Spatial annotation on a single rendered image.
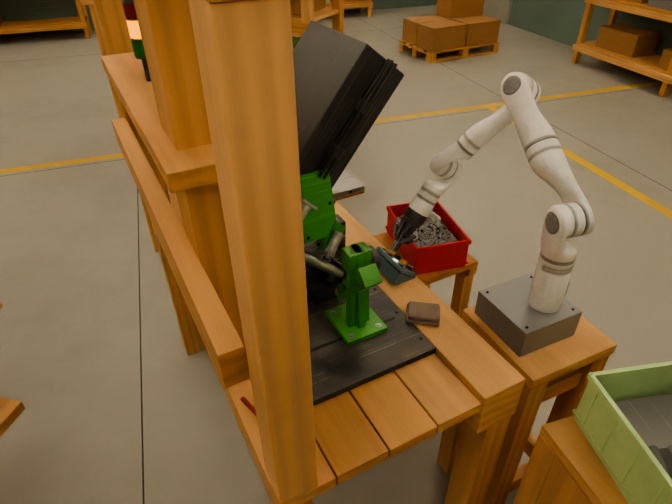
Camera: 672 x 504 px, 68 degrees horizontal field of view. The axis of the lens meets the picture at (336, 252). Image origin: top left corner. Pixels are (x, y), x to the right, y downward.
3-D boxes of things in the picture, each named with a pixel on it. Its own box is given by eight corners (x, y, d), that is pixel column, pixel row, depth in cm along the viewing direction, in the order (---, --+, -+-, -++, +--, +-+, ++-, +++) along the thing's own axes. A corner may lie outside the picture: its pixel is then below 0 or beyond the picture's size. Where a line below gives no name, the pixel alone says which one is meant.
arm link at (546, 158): (566, 136, 137) (535, 140, 135) (604, 225, 128) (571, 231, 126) (549, 154, 145) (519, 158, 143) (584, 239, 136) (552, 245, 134)
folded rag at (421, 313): (404, 323, 148) (405, 316, 147) (406, 305, 155) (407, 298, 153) (438, 327, 147) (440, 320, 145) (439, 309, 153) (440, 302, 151)
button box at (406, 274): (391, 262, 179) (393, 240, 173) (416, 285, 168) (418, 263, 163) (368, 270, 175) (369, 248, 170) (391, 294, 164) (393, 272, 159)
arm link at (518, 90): (520, 62, 142) (551, 138, 133) (535, 73, 148) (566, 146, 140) (492, 81, 148) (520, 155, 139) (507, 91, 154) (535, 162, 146)
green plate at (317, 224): (327, 227, 164) (317, 164, 156) (338, 233, 157) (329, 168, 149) (295, 236, 160) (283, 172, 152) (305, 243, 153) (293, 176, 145)
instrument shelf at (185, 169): (184, 58, 165) (182, 45, 162) (297, 164, 100) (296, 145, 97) (103, 69, 155) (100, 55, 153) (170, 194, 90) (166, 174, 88)
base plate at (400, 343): (283, 188, 221) (282, 184, 220) (435, 352, 142) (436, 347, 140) (188, 212, 205) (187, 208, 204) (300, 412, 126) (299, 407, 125)
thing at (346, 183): (342, 174, 183) (342, 167, 181) (364, 193, 171) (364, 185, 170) (240, 200, 168) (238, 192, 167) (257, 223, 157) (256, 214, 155)
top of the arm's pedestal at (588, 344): (537, 291, 174) (539, 282, 171) (613, 353, 150) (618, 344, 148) (460, 318, 163) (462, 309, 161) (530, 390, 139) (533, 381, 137)
